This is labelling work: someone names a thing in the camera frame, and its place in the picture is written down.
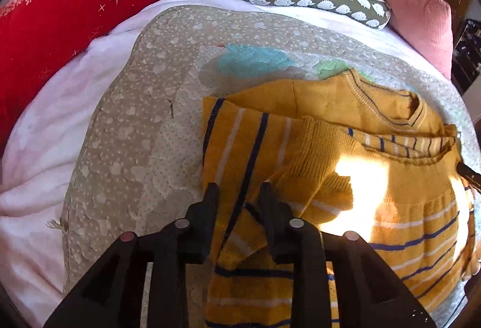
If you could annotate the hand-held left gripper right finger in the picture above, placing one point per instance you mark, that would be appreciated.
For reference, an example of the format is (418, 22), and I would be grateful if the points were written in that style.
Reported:
(269, 216)

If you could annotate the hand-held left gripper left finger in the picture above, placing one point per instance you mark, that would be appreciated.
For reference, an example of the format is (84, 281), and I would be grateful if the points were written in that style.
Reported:
(208, 216)

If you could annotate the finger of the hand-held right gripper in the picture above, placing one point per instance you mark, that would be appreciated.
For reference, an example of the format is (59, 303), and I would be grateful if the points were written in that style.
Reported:
(469, 174)

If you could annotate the yellow striped knit sweater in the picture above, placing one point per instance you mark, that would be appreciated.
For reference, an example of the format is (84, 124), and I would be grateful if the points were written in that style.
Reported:
(375, 200)

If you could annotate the shoe rack with clothes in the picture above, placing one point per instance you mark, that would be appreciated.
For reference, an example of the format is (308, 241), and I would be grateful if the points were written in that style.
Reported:
(468, 50)

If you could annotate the quilted patchwork blanket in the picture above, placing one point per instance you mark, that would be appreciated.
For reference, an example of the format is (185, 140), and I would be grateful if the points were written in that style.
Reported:
(150, 106)

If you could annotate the white bed sheet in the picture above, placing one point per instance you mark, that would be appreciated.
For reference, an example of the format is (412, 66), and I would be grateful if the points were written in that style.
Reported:
(37, 162)

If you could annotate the long red pillow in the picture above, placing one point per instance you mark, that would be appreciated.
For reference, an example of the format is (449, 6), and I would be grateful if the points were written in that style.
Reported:
(75, 12)

